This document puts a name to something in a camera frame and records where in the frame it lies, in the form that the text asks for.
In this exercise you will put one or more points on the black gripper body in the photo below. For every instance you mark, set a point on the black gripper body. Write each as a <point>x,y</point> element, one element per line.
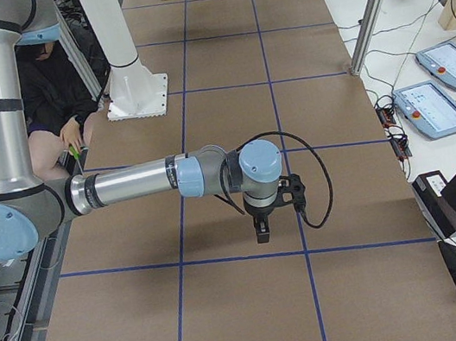
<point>260,212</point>

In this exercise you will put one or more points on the near blue teach pendant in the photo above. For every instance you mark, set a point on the near blue teach pendant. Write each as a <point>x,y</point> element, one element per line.
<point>431,111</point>

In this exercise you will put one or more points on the white pedestal column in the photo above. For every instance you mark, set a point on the white pedestal column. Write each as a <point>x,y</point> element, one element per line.
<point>134,90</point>

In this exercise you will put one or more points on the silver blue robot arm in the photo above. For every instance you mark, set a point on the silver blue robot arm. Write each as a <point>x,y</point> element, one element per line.
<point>31,208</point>

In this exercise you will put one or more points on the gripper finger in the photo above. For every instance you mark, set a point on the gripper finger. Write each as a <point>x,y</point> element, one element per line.
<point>259,231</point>
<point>266,230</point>

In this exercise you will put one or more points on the black box with label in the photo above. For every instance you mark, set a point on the black box with label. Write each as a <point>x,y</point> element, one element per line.
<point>440,215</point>

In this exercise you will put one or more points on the seated person in black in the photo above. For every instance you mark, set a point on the seated person in black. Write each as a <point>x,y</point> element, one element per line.
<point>59,110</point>

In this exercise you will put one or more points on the blue teach pendant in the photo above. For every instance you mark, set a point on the blue teach pendant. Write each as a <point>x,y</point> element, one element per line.
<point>431,111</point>
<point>440,62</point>

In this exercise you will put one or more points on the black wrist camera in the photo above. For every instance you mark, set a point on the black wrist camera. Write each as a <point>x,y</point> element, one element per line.
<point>292,191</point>

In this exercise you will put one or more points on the green handled tool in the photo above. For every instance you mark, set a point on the green handled tool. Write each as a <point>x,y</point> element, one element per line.
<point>74,151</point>

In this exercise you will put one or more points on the far blue teach pendant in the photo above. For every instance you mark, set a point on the far blue teach pendant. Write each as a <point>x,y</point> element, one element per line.
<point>440,62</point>

